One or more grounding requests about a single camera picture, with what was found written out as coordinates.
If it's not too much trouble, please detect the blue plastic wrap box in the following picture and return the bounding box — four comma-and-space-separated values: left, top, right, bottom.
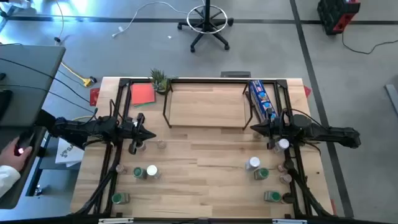
248, 80, 279, 123

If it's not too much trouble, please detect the potted green succulent plant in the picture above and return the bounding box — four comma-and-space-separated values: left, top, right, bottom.
149, 68, 178, 95

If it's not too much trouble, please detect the white-lid clear spice jar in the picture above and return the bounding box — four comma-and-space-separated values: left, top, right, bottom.
244, 156, 261, 171
146, 164, 162, 180
272, 138, 290, 154

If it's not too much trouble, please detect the white paper with logo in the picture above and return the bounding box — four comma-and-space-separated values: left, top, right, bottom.
55, 136, 85, 168

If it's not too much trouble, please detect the yellow cable with plug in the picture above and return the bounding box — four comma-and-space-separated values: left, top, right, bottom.
60, 61, 93, 88

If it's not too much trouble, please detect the black-lid yellow-orange spice jar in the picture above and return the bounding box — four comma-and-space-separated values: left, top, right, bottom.
281, 192, 295, 205

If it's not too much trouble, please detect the black puck device with light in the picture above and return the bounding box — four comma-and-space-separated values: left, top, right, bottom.
14, 130, 35, 157

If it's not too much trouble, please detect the person's hand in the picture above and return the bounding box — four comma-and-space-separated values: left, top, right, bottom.
0, 138, 33, 172

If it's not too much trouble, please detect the black-lid orange-label spice jar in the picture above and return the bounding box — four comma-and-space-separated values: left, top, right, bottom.
277, 159, 295, 173

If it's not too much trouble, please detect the thin cable with black plug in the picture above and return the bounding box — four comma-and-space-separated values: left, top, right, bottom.
53, 0, 65, 44

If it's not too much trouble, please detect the black floor cable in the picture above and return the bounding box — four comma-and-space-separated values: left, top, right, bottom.
341, 29, 398, 55

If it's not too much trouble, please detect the wooden shelf with black frame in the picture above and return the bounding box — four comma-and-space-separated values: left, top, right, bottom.
162, 81, 253, 131

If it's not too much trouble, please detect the black flat desk device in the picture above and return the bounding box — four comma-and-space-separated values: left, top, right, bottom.
0, 88, 14, 123

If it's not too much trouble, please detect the green-lid spice jar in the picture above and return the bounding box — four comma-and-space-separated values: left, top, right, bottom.
111, 192, 131, 205
263, 190, 282, 203
132, 167, 148, 180
253, 167, 270, 181

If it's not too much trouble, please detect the red square card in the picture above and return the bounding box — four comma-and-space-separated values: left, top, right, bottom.
130, 83, 156, 106

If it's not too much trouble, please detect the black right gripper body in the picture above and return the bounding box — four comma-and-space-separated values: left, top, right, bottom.
274, 118, 294, 141

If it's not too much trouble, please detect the black desk support beam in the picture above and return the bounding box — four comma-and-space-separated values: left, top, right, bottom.
35, 108, 58, 129

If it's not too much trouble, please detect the person's forearm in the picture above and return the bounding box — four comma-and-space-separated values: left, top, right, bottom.
0, 164, 22, 199

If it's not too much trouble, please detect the black stool with chrome ring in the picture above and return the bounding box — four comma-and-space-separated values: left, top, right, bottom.
177, 0, 234, 54

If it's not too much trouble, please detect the white cable with plug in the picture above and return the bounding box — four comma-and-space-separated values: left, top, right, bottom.
111, 1, 206, 39

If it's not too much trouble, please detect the grey desk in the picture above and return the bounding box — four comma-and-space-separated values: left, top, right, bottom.
0, 43, 67, 210

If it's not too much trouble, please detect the white label strip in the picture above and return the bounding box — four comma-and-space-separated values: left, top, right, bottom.
98, 217, 134, 224
272, 218, 308, 224

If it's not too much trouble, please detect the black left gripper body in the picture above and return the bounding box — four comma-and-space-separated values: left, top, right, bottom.
119, 119, 139, 142

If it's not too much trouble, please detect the green folded cloth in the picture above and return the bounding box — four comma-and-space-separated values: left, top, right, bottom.
133, 101, 156, 109

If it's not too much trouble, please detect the black and red crate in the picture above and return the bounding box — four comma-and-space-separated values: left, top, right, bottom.
317, 0, 361, 35

